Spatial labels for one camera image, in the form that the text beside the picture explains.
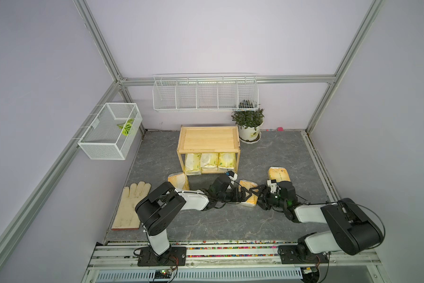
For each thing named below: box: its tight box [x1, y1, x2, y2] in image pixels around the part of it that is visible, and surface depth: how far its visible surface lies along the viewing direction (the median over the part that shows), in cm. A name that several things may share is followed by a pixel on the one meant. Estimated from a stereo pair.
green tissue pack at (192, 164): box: [184, 153, 202, 176], surface depth 98 cm
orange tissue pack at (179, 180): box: [167, 172, 191, 191], surface depth 96 cm
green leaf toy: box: [116, 118, 134, 137], surface depth 83 cm
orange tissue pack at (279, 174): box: [267, 166, 291, 183], surface depth 98 cm
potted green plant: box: [230, 107, 265, 144], surface depth 107 cm
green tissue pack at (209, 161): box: [200, 152, 219, 171], surface depth 99 cm
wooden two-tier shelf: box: [176, 124, 241, 176], surface depth 91 cm
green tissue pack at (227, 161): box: [217, 152, 236, 172], surface depth 99 cm
